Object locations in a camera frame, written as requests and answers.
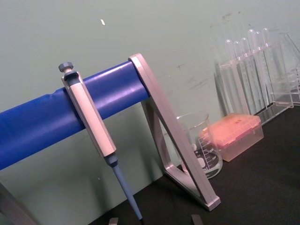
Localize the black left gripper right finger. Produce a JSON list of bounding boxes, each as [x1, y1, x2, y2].
[[190, 214, 203, 225]]

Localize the clear glass beaker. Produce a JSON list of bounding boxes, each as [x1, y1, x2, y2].
[[175, 112, 224, 180]]

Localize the black table cloth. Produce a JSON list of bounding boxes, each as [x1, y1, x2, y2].
[[88, 103, 300, 225]]

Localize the pink pipette tip box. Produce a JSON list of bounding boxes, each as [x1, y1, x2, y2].
[[198, 112, 264, 163]]

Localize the grey and blue pipette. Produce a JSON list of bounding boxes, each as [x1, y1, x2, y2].
[[58, 61, 144, 221]]

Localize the blue bar pipette stand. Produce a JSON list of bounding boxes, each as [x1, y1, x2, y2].
[[0, 53, 222, 225]]

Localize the clear acrylic tube rack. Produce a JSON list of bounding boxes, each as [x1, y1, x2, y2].
[[212, 35, 300, 127]]

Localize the clear plastic test tube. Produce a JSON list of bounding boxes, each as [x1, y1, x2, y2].
[[224, 39, 250, 115], [254, 31, 278, 104], [240, 37, 267, 111], [233, 41, 258, 114], [247, 29, 272, 106]]

